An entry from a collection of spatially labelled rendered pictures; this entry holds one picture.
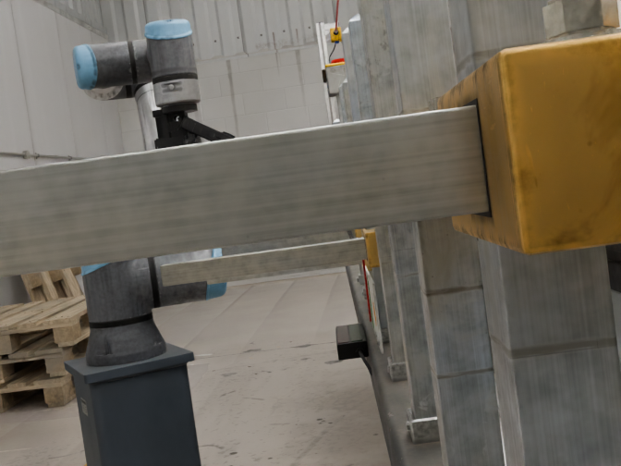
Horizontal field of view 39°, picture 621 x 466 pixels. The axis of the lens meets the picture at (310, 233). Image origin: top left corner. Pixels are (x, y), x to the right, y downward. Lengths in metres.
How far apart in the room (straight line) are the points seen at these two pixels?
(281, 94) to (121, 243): 9.09
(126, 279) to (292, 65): 7.43
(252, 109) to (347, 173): 9.12
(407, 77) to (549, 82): 0.33
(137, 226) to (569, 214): 0.12
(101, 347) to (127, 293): 0.14
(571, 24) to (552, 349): 0.11
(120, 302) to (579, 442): 1.80
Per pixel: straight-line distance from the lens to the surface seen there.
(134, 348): 2.05
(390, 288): 1.04
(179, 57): 1.73
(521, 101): 0.21
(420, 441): 0.81
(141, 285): 2.05
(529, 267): 0.29
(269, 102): 9.34
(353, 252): 1.25
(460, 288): 0.54
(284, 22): 9.46
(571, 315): 0.29
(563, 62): 0.22
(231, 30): 9.50
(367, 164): 0.24
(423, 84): 0.54
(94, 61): 1.84
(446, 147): 0.25
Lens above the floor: 0.94
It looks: 3 degrees down
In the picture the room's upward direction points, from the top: 8 degrees counter-clockwise
